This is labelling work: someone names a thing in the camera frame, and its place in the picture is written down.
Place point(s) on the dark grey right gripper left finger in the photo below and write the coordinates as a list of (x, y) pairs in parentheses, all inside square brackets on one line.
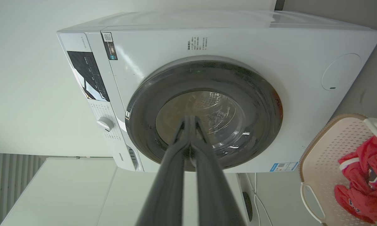
[(168, 185)]

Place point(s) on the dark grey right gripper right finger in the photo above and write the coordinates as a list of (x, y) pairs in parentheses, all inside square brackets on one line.
[(213, 188)]

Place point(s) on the round dark washing machine door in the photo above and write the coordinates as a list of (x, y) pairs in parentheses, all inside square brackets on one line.
[(204, 114)]

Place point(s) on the white washing machine control knob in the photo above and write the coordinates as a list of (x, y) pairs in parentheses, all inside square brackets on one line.
[(105, 123)]

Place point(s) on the white front-load washing machine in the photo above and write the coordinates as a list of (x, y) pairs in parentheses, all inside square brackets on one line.
[(207, 88)]

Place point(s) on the white cabinet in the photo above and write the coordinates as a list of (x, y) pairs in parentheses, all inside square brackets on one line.
[(81, 194)]

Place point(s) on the beige perforated laundry basket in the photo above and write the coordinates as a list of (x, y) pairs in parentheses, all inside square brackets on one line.
[(326, 175)]

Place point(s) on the red garment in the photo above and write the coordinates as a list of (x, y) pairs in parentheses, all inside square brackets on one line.
[(364, 182)]

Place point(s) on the white slatted radiator panel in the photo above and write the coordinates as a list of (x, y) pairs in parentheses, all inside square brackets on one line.
[(6, 185)]

